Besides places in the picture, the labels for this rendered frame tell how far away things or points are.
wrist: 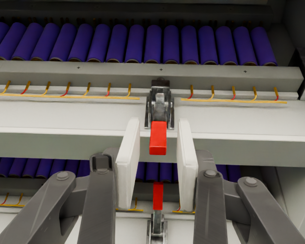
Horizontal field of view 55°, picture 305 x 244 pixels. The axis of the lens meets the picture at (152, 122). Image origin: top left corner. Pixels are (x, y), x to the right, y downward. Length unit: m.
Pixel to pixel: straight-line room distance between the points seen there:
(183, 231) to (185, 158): 0.27
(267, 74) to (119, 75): 0.14
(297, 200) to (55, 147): 0.27
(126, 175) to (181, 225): 0.28
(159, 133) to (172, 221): 0.23
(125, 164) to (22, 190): 0.32
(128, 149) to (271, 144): 0.16
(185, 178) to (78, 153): 0.17
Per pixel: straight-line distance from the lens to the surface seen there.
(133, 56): 0.32
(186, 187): 0.16
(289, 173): 0.40
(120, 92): 0.30
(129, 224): 0.43
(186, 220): 0.43
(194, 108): 0.29
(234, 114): 0.29
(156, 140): 0.21
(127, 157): 0.16
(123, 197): 0.16
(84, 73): 0.30
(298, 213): 0.38
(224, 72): 0.30
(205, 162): 0.17
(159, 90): 0.26
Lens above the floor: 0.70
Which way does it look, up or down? 34 degrees down
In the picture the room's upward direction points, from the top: straight up
